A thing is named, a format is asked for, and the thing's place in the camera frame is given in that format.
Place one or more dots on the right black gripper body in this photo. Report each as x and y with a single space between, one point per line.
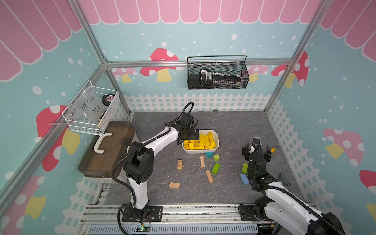
249 173

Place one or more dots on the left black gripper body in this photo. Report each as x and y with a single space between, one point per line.
189 134

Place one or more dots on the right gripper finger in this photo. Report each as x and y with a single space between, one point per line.
246 151
268 153

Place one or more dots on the long yellow block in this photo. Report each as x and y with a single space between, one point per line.
187 145

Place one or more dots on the large yellow front block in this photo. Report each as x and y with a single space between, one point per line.
202 142

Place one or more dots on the small yellow cube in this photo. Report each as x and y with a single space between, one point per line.
210 135

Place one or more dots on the wooden arch block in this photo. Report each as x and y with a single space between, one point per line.
179 164

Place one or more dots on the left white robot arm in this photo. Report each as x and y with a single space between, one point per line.
135 168

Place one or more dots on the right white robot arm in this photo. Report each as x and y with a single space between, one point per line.
279 204

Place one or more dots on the yellow black screwdriver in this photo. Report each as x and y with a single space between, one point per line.
273 149

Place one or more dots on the green rectangular block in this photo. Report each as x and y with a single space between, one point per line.
244 168

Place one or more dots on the light blue block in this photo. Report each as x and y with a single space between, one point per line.
244 179

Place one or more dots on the small green cube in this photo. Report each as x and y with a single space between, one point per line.
216 157

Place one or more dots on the white plastic tub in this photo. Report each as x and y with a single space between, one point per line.
208 141

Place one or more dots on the left natural wooden plank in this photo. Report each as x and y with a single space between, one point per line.
202 161

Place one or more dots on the natural wooden plank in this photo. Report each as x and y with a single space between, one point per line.
209 176
202 161

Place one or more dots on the right natural wooden plank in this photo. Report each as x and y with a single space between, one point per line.
209 176

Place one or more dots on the socket wrench set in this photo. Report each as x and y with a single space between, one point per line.
216 79

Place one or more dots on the black tape roll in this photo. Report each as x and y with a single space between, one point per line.
107 99

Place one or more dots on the black wire mesh basket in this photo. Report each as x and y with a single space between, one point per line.
232 64

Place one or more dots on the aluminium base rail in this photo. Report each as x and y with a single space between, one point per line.
190 219

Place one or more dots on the brown toolbox with white handle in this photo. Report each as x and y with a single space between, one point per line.
107 150

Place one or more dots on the clear wall-mounted bin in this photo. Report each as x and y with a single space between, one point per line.
86 112

